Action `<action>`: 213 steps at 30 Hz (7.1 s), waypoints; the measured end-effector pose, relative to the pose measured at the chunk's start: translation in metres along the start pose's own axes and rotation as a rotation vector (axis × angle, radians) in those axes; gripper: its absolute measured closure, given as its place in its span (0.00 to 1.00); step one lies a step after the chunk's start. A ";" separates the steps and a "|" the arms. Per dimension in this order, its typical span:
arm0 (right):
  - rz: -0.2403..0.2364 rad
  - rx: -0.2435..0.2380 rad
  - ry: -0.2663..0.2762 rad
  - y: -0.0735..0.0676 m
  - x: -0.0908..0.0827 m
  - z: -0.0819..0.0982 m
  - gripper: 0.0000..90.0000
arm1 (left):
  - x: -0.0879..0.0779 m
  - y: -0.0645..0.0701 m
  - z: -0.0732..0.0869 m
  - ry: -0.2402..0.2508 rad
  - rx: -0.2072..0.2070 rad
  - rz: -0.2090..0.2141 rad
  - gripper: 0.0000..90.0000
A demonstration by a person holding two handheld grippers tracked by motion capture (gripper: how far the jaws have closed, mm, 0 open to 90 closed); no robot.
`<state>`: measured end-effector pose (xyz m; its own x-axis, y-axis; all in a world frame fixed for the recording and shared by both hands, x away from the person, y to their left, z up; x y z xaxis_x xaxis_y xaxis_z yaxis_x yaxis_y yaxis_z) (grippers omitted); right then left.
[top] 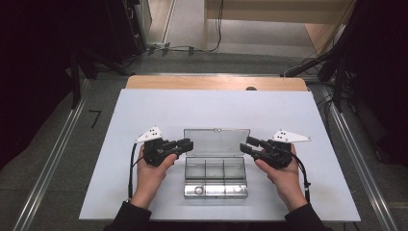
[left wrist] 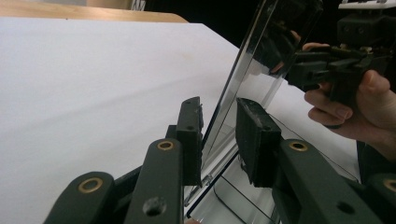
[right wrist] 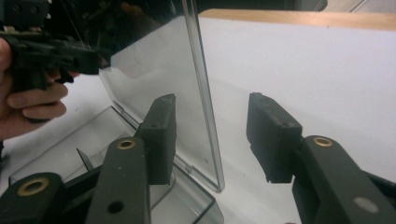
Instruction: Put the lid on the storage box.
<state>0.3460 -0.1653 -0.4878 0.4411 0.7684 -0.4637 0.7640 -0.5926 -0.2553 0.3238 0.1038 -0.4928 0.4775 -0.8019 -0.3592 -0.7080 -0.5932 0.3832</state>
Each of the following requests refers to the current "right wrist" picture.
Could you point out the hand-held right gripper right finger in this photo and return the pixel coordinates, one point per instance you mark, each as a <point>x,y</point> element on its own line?
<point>274,140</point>

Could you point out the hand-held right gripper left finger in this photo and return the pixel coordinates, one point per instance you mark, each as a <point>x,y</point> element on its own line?
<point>158,140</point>

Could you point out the clear plastic compartment box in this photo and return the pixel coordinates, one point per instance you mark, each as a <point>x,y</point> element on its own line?
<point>162,68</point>

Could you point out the white table board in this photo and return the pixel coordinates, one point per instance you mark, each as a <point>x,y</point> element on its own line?
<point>311,68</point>

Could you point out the wooden table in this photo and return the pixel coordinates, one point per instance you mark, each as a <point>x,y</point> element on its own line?
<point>295,18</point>

